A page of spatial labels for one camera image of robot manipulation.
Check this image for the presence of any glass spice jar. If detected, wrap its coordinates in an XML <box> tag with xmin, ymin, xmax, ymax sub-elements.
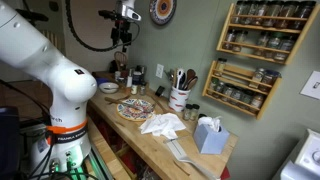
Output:
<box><xmin>249</xmin><ymin>93</ymin><xmax>266</xmax><ymax>113</ymax></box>
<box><xmin>242</xmin><ymin>0</ymin><xmax>256</xmax><ymax>25</ymax></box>
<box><xmin>273</xmin><ymin>35</ymin><xmax>297</xmax><ymax>63</ymax></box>
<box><xmin>229</xmin><ymin>87</ymin><xmax>244</xmax><ymax>105</ymax></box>
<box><xmin>249</xmin><ymin>67</ymin><xmax>267</xmax><ymax>89</ymax></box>
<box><xmin>289</xmin><ymin>0</ymin><xmax>317</xmax><ymax>30</ymax></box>
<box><xmin>214</xmin><ymin>57</ymin><xmax>228</xmax><ymax>77</ymax></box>
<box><xmin>275</xmin><ymin>0</ymin><xmax>299</xmax><ymax>29</ymax></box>
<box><xmin>223</xmin><ymin>29</ymin><xmax>237</xmax><ymax>50</ymax></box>
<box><xmin>221</xmin><ymin>83</ymin><xmax>235</xmax><ymax>102</ymax></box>
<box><xmin>254</xmin><ymin>32</ymin><xmax>270</xmax><ymax>56</ymax></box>
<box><xmin>265</xmin><ymin>33</ymin><xmax>284</xmax><ymax>59</ymax></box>
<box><xmin>259</xmin><ymin>69</ymin><xmax>280</xmax><ymax>93</ymax></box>
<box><xmin>263</xmin><ymin>0</ymin><xmax>284</xmax><ymax>28</ymax></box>
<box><xmin>239</xmin><ymin>89</ymin><xmax>255</xmax><ymax>108</ymax></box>
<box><xmin>253</xmin><ymin>0</ymin><xmax>269</xmax><ymax>27</ymax></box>
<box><xmin>233</xmin><ymin>30</ymin><xmax>249</xmax><ymax>53</ymax></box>
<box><xmin>233</xmin><ymin>0</ymin><xmax>246</xmax><ymax>17</ymax></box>
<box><xmin>208</xmin><ymin>78</ymin><xmax>220</xmax><ymax>96</ymax></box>
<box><xmin>213</xmin><ymin>81</ymin><xmax>227</xmax><ymax>98</ymax></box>

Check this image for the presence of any wooden chair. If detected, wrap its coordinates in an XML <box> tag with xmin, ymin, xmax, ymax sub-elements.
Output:
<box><xmin>41</xmin><ymin>29</ymin><xmax>63</xmax><ymax>54</ymax></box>

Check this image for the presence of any pale slotted spatula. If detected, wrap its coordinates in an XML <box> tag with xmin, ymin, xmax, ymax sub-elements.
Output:
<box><xmin>165</xmin><ymin>139</ymin><xmax>221</xmax><ymax>180</ymax></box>

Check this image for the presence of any aluminium extrusion frame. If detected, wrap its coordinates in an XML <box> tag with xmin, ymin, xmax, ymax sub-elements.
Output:
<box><xmin>74</xmin><ymin>146</ymin><xmax>116</xmax><ymax>180</ymax></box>

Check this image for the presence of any black camera tripod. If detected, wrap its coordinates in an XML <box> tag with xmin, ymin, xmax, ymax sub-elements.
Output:
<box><xmin>14</xmin><ymin>8</ymin><xmax>49</xmax><ymax>23</ymax></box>

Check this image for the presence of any white tissue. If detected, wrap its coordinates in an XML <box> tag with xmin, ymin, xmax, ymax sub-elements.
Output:
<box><xmin>197</xmin><ymin>115</ymin><xmax>223</xmax><ymax>133</ymax></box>

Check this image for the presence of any red-lid spice bottle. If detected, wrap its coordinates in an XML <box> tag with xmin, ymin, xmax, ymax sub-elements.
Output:
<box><xmin>120</xmin><ymin>69</ymin><xmax>130</xmax><ymax>81</ymax></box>

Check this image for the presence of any white crock with red fish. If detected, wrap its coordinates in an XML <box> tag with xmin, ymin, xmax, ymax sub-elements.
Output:
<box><xmin>167</xmin><ymin>84</ymin><xmax>192</xmax><ymax>113</ymax></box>

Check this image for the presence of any white light switch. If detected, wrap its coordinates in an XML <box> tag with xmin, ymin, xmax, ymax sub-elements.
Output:
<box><xmin>299</xmin><ymin>70</ymin><xmax>320</xmax><ymax>100</ymax></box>

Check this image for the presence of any wooden wall spice rack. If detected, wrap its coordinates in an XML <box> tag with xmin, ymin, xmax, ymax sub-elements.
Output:
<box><xmin>215</xmin><ymin>2</ymin><xmax>320</xmax><ymax>66</ymax></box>
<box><xmin>201</xmin><ymin>59</ymin><xmax>283</xmax><ymax>121</ymax></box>

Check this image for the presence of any blue plastic bowl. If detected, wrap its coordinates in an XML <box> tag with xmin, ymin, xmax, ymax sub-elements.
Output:
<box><xmin>95</xmin><ymin>77</ymin><xmax>109</xmax><ymax>86</ymax></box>

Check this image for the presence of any flat wooden spatula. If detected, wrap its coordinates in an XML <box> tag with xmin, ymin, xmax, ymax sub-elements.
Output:
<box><xmin>171</xmin><ymin>68</ymin><xmax>179</xmax><ymax>88</ymax></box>

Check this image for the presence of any black kitchen timer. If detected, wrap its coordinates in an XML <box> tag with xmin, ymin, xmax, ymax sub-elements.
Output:
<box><xmin>154</xmin><ymin>85</ymin><xmax>166</xmax><ymax>98</ymax></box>

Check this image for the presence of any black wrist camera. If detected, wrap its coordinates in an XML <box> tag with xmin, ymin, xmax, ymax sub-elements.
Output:
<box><xmin>98</xmin><ymin>9</ymin><xmax>118</xmax><ymax>20</ymax></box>

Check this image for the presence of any red hanging towel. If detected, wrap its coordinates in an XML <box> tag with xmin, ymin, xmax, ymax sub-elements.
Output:
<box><xmin>220</xmin><ymin>166</ymin><xmax>232</xmax><ymax>180</ymax></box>

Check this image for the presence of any decorative painted wall plate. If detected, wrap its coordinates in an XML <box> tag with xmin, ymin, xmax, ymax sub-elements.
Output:
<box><xmin>148</xmin><ymin>0</ymin><xmax>178</xmax><ymax>26</ymax></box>

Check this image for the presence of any black monitor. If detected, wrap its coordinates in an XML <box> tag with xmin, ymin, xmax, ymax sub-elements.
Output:
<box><xmin>0</xmin><ymin>105</ymin><xmax>20</xmax><ymax>180</ymax></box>

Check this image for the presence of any crumpled white cloth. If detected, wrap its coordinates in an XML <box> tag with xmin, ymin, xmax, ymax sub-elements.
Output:
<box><xmin>138</xmin><ymin>112</ymin><xmax>187</xmax><ymax>140</ymax></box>

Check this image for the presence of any light wooden spoon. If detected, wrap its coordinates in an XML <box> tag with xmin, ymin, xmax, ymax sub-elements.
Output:
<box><xmin>185</xmin><ymin>68</ymin><xmax>197</xmax><ymax>88</ymax></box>

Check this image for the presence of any wooden robot platform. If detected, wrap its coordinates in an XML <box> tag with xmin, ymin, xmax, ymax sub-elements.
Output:
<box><xmin>87</xmin><ymin>116</ymin><xmax>133</xmax><ymax>180</ymax></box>

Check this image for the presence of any white wall outlet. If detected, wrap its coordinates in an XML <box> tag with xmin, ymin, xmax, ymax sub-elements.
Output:
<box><xmin>155</xmin><ymin>63</ymin><xmax>165</xmax><ymax>79</ymax></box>

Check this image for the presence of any dark glass bottle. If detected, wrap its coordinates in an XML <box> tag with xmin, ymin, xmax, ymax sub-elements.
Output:
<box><xmin>109</xmin><ymin>59</ymin><xmax>118</xmax><ymax>74</ymax></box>

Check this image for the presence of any black cable bundle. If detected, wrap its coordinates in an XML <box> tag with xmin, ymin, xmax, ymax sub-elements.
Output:
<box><xmin>0</xmin><ymin>79</ymin><xmax>101</xmax><ymax>180</ymax></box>

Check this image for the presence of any black corrugated cable conduit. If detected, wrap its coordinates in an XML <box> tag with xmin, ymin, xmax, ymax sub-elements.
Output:
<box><xmin>65</xmin><ymin>0</ymin><xmax>141</xmax><ymax>53</ymax></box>

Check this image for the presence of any dark wooden spoon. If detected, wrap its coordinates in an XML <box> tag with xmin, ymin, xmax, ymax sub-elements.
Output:
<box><xmin>187</xmin><ymin>75</ymin><xmax>199</xmax><ymax>91</ymax></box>

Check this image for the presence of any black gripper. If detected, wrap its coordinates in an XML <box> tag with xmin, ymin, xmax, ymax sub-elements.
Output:
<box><xmin>111</xmin><ymin>19</ymin><xmax>134</xmax><ymax>53</ymax></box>

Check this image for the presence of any white ceramic bowl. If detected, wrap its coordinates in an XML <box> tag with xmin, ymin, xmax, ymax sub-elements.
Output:
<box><xmin>98</xmin><ymin>81</ymin><xmax>120</xmax><ymax>94</ymax></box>

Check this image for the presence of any white stove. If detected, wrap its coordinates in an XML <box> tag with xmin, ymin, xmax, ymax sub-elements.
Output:
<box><xmin>271</xmin><ymin>128</ymin><xmax>320</xmax><ymax>180</ymax></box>

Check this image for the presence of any blue tissue box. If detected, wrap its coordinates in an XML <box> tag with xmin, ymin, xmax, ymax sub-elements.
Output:
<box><xmin>193</xmin><ymin>123</ymin><xmax>231</xmax><ymax>155</ymax></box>

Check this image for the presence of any metal kitchen utensil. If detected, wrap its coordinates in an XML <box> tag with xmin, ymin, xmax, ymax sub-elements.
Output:
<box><xmin>163</xmin><ymin>68</ymin><xmax>175</xmax><ymax>83</ymax></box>

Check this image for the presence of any white shaker blue label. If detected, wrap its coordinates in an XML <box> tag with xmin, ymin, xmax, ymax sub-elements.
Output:
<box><xmin>126</xmin><ymin>74</ymin><xmax>134</xmax><ymax>89</ymax></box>

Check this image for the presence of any white slotted spoon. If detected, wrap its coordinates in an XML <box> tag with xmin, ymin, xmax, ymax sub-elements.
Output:
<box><xmin>175</xmin><ymin>67</ymin><xmax>186</xmax><ymax>90</ymax></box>

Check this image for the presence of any colourful painted ceramic plate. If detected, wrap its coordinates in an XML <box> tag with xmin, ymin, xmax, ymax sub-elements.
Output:
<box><xmin>116</xmin><ymin>98</ymin><xmax>156</xmax><ymax>123</ymax></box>

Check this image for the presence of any metal ladle wooden handle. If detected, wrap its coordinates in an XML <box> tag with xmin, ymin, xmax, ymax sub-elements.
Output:
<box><xmin>104</xmin><ymin>95</ymin><xmax>149</xmax><ymax>113</ymax></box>

